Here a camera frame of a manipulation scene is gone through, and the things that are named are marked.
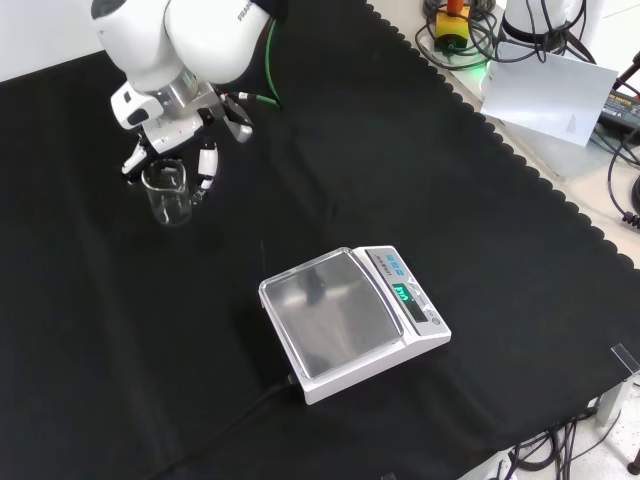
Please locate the yellow emergency stop button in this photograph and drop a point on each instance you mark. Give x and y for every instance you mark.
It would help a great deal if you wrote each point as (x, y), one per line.
(451, 27)

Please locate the grey metal table leg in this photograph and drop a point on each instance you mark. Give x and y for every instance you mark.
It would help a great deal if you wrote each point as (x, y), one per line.
(617, 390)

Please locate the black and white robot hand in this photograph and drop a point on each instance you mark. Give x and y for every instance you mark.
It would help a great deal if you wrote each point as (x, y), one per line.
(170, 132)

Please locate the pale white board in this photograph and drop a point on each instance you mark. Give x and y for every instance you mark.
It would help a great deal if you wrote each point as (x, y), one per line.
(547, 97)

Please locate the clear glass beaker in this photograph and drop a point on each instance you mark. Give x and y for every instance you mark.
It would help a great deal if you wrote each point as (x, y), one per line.
(167, 192)

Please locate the black power adapter box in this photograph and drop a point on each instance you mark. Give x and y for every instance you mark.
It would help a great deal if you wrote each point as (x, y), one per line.
(620, 111)

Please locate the white electronic balance steel pan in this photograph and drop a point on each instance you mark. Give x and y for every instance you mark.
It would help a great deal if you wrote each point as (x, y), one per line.
(350, 320)

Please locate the black table cloth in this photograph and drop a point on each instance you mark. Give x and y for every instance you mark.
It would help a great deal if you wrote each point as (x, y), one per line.
(280, 260)

